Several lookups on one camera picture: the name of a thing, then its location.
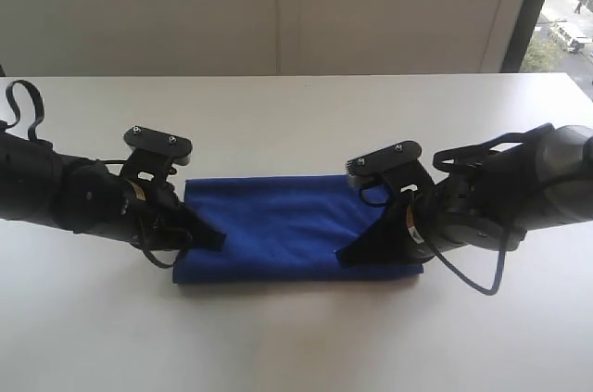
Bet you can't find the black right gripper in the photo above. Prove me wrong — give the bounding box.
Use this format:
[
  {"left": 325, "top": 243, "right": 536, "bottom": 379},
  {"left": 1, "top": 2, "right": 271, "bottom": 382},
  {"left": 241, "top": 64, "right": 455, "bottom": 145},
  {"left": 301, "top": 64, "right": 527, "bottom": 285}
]
[{"left": 335, "top": 189, "right": 436, "bottom": 268}]

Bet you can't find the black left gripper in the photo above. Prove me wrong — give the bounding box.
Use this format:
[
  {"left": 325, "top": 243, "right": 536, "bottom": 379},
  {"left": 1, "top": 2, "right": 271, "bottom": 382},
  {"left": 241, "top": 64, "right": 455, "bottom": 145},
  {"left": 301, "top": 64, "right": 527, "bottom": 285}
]
[{"left": 106, "top": 177, "right": 226, "bottom": 251}]

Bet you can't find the blue microfiber towel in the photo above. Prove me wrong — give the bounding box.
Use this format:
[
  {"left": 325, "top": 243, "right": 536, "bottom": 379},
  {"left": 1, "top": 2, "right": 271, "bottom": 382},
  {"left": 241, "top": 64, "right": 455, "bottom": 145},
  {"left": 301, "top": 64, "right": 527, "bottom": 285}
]
[{"left": 172, "top": 174, "right": 423, "bottom": 286}]

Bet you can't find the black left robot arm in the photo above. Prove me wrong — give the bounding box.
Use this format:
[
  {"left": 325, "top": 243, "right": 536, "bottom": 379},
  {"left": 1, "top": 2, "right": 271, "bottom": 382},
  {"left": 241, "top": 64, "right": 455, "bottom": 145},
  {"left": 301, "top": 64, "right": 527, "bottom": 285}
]
[{"left": 1, "top": 127, "right": 226, "bottom": 251}]

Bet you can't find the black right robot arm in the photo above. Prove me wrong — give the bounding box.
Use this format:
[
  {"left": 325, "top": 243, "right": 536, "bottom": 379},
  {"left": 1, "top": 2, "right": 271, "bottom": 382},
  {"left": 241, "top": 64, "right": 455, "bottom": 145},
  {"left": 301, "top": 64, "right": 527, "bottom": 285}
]
[{"left": 336, "top": 123, "right": 592, "bottom": 268}]

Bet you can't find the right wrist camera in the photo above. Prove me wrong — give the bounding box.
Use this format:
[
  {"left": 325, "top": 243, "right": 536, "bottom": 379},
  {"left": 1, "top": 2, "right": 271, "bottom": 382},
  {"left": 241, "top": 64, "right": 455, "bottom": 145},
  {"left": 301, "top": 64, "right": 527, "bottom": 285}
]
[{"left": 346, "top": 141, "right": 435, "bottom": 192}]

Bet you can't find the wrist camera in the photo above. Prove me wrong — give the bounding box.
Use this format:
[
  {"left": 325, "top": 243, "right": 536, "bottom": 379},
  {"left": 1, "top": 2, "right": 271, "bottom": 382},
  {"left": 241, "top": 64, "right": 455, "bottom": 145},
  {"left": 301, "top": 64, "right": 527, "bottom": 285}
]
[
  {"left": 120, "top": 126, "right": 193, "bottom": 183},
  {"left": 346, "top": 141, "right": 435, "bottom": 192}
]

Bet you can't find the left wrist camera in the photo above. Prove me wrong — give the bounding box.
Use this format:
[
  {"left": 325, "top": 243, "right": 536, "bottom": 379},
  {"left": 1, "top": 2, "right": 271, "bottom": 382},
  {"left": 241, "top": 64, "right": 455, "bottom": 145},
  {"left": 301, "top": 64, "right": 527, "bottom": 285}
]
[{"left": 120, "top": 126, "right": 193, "bottom": 183}]

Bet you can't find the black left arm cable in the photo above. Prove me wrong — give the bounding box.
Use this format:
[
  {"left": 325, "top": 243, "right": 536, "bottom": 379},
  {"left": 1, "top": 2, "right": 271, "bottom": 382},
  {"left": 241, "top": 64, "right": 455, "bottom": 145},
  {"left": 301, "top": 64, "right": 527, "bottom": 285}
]
[{"left": 4, "top": 80, "right": 47, "bottom": 143}]

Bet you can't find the dark window frame post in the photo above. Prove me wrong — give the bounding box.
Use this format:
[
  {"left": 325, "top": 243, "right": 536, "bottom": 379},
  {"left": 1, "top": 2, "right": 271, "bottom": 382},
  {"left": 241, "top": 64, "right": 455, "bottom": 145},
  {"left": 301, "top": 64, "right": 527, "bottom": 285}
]
[{"left": 499, "top": 0, "right": 545, "bottom": 73}]

